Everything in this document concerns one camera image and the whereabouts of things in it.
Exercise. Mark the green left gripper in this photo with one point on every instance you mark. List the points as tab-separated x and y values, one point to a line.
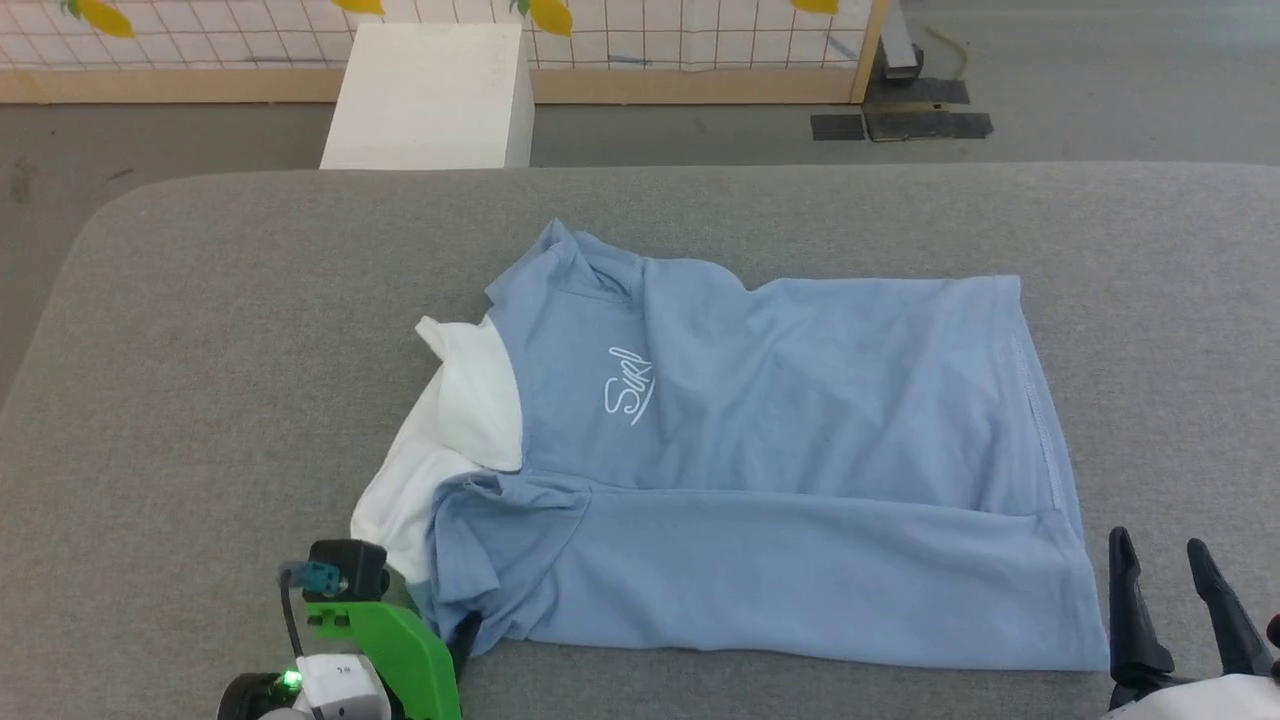
410	655

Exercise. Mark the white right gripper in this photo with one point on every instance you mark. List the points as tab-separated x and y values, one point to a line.
1220	700

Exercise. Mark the light blue and white shirt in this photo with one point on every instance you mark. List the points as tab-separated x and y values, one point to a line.
780	450

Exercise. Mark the grey upholstered sofa cushion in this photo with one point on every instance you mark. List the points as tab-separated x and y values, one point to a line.
200	400

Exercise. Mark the white rectangular block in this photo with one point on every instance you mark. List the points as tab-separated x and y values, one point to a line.
430	100

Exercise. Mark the large black floor tape patch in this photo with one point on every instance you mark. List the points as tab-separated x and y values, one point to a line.
930	120

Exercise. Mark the small black floor tape patch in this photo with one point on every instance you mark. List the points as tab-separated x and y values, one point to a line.
838	127

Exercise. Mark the lemon print partition screen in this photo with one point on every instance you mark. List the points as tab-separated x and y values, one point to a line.
250	60

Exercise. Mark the grey metal stand foot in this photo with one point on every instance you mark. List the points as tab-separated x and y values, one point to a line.
898	50

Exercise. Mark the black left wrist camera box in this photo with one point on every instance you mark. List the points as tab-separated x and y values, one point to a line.
355	568

